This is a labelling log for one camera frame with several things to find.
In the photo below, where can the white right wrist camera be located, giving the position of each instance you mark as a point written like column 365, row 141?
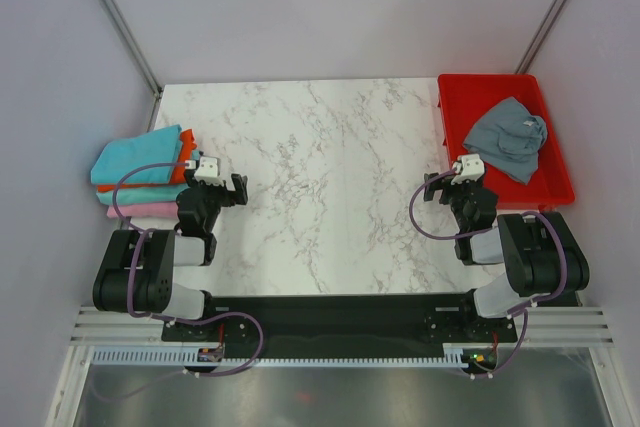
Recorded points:
column 467, row 168

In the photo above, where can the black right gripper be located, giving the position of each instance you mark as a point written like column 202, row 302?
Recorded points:
column 446, row 186

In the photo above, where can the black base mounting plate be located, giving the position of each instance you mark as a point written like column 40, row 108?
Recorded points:
column 344, row 321

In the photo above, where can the grey slotted cable duct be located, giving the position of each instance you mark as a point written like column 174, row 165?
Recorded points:
column 438, row 356

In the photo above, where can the aluminium frame rail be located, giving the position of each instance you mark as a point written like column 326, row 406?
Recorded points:
column 548, row 327

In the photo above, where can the folded pink t shirt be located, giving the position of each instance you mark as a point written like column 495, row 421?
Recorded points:
column 145, row 209

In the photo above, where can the grey t shirt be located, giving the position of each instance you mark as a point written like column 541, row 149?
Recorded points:
column 509, row 138

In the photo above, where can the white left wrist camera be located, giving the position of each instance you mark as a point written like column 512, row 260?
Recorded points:
column 204, row 171

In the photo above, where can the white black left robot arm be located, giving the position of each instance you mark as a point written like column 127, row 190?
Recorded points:
column 136, row 275

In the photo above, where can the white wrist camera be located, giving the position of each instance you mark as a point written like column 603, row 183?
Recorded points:
column 467, row 168
column 204, row 171

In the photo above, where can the folded red t shirt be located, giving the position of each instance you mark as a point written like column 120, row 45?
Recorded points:
column 119, row 157

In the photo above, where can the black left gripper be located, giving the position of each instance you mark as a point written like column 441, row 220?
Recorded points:
column 231, row 198

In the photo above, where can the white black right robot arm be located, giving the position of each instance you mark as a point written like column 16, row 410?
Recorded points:
column 542, row 260

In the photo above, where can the red plastic bin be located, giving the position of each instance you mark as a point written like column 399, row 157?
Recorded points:
column 465, row 98

